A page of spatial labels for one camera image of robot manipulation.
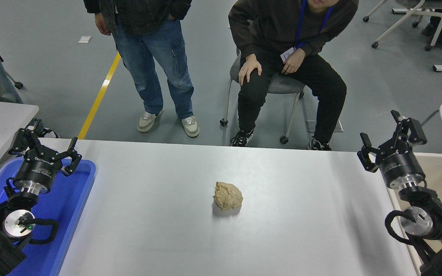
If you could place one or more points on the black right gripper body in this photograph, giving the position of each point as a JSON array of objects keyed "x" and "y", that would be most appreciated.
[{"x": 400, "y": 165}]

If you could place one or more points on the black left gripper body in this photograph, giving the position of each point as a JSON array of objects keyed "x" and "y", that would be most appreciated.
[{"x": 38, "y": 166}]

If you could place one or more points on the tan paper ball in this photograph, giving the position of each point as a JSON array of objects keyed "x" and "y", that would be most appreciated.
[{"x": 226, "y": 196}]

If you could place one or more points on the person's left hand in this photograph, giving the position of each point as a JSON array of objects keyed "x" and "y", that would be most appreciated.
[{"x": 293, "y": 61}]

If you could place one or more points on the person's right hand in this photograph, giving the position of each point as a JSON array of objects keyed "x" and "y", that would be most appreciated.
[
  {"x": 249, "y": 69},
  {"x": 102, "y": 23}
]

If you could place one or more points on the blue plastic tray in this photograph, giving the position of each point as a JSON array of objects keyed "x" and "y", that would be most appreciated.
[{"x": 67, "y": 199}]

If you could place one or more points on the chair leg with black caster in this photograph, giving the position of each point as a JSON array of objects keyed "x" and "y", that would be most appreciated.
[{"x": 18, "y": 85}]

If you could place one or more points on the yellow floor tape line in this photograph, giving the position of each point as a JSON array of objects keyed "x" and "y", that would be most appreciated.
[{"x": 104, "y": 86}]

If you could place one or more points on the grey chair with casters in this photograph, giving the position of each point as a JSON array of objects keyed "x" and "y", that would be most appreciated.
[{"x": 282, "y": 84}]

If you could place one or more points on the white paper scrap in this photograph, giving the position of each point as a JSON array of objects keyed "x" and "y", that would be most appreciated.
[{"x": 84, "y": 39}]

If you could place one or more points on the white frame office chair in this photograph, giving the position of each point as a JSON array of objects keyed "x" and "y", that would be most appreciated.
[{"x": 428, "y": 3}]

